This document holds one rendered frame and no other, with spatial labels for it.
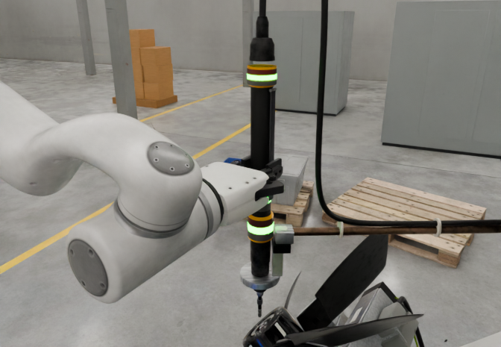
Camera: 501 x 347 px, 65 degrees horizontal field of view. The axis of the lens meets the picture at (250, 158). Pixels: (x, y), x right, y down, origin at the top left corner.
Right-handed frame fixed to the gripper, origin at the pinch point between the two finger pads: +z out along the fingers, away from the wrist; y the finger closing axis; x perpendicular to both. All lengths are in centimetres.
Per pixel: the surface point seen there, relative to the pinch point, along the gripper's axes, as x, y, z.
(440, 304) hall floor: -164, 17, 207
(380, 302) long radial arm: -51, 12, 43
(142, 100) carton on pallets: -151, -634, 532
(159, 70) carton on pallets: -87, -600, 558
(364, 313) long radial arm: -49, 10, 35
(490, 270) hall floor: -164, 44, 270
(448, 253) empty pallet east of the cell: -153, 13, 258
